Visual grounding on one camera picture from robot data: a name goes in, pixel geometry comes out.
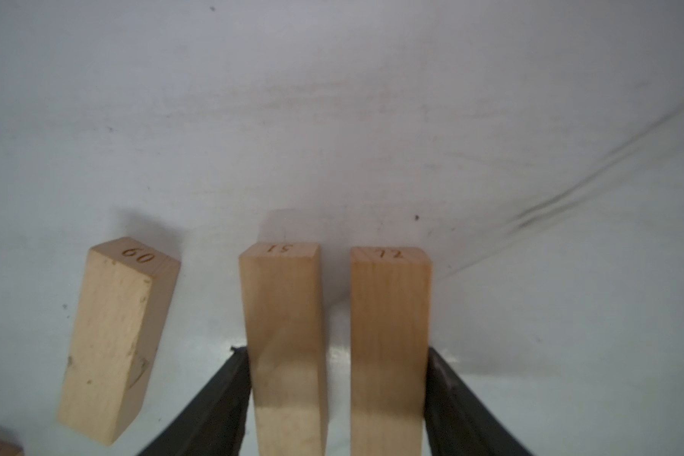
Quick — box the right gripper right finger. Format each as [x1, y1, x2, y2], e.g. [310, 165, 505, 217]
[424, 348, 531, 456]

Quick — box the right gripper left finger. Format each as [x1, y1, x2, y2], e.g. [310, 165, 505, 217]
[140, 347, 252, 456]

